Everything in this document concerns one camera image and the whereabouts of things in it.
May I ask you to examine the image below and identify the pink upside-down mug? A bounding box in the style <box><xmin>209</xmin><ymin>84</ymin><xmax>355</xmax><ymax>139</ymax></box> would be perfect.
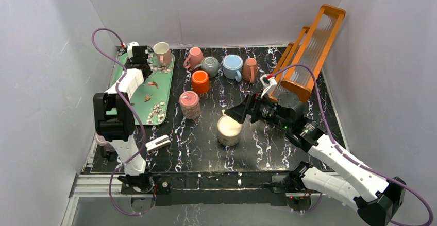
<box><xmin>183</xmin><ymin>47</ymin><xmax>204</xmax><ymax>71</ymax></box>

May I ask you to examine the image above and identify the salmon upside-down mug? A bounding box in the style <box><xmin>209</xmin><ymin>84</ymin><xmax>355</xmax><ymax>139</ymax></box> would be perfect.
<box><xmin>242</xmin><ymin>58</ymin><xmax>258</xmax><ymax>84</ymax></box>

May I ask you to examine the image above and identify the orange wooden dish rack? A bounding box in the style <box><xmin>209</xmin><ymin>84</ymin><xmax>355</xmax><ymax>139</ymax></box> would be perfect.
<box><xmin>268</xmin><ymin>5</ymin><xmax>346</xmax><ymax>102</ymax></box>

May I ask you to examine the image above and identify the grey upside-down mug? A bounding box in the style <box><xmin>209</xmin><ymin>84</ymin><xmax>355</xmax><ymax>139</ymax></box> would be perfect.
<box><xmin>194</xmin><ymin>56</ymin><xmax>220</xmax><ymax>78</ymax></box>

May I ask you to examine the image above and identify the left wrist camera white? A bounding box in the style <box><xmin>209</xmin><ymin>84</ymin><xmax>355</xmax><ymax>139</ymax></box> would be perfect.
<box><xmin>127</xmin><ymin>41</ymin><xmax>139</xmax><ymax>58</ymax></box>

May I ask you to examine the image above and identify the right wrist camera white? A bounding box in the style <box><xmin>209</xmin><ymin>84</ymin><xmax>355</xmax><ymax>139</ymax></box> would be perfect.
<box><xmin>260</xmin><ymin>74</ymin><xmax>277</xmax><ymax>98</ymax></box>

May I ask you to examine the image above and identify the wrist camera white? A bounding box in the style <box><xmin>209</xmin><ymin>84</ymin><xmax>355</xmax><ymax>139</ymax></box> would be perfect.
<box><xmin>127</xmin><ymin>41</ymin><xmax>139</xmax><ymax>58</ymax></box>
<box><xmin>260</xmin><ymin>74</ymin><xmax>277</xmax><ymax>98</ymax></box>

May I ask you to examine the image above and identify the white black small device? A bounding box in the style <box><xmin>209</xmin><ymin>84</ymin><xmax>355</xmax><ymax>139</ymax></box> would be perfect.
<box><xmin>146</xmin><ymin>135</ymin><xmax>171</xmax><ymax>153</ymax></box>

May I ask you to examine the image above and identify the light blue upside-down mug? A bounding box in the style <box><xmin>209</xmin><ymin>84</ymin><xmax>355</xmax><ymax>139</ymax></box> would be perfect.
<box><xmin>222</xmin><ymin>55</ymin><xmax>243</xmax><ymax>82</ymax></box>

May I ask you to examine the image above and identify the pink patterned mug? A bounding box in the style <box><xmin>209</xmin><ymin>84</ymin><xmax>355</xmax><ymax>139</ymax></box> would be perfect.
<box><xmin>179</xmin><ymin>91</ymin><xmax>201</xmax><ymax>119</ymax></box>

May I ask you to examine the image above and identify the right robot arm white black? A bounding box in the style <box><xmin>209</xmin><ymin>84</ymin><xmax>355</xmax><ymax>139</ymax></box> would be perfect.
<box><xmin>224</xmin><ymin>92</ymin><xmax>405</xmax><ymax>225</ymax></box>

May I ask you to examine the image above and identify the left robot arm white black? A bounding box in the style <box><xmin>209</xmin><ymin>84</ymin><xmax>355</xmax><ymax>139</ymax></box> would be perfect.
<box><xmin>93</xmin><ymin>42</ymin><xmax>154</xmax><ymax>193</ymax></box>

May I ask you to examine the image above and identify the green floral serving tray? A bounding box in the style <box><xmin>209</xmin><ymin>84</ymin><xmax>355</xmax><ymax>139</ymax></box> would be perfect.
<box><xmin>106</xmin><ymin>54</ymin><xmax>175</xmax><ymax>126</ymax></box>

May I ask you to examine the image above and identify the cream cartoon mug green interior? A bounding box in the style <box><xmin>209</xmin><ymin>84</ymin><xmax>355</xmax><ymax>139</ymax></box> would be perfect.
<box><xmin>217</xmin><ymin>110</ymin><xmax>243</xmax><ymax>146</ymax></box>

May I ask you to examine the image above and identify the pinkish mug beside table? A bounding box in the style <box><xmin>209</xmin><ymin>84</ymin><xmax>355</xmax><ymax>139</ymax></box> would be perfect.
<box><xmin>95</xmin><ymin>134</ymin><xmax>117</xmax><ymax>161</ymax></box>

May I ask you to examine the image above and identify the orange upside-down mug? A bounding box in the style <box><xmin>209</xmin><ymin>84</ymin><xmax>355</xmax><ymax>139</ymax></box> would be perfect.
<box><xmin>191</xmin><ymin>70</ymin><xmax>210</xmax><ymax>94</ymax></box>

